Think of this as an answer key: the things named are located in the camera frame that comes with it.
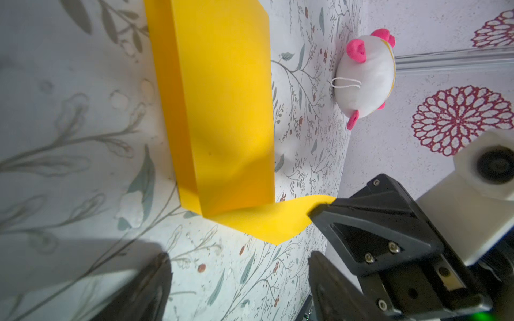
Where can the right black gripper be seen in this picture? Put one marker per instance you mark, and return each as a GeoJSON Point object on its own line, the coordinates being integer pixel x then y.
{"type": "Point", "coordinates": [387, 241]}

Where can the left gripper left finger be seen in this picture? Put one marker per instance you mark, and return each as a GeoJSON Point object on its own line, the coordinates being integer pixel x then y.
{"type": "Point", "coordinates": [144, 298]}

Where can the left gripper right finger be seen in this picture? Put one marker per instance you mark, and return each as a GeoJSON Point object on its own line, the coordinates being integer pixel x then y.
{"type": "Point", "coordinates": [335, 297]}

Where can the yellow square paper sheet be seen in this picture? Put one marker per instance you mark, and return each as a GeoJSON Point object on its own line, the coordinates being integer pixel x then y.
{"type": "Point", "coordinates": [212, 60]}

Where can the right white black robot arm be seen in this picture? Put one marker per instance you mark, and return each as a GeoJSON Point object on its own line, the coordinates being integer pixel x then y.
{"type": "Point", "coordinates": [494, 271]}

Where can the pink white plush toy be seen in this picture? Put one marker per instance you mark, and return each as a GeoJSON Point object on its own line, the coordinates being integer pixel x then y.
{"type": "Point", "coordinates": [365, 75]}

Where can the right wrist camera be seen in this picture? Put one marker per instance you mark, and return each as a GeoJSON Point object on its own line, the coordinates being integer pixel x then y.
{"type": "Point", "coordinates": [472, 208]}

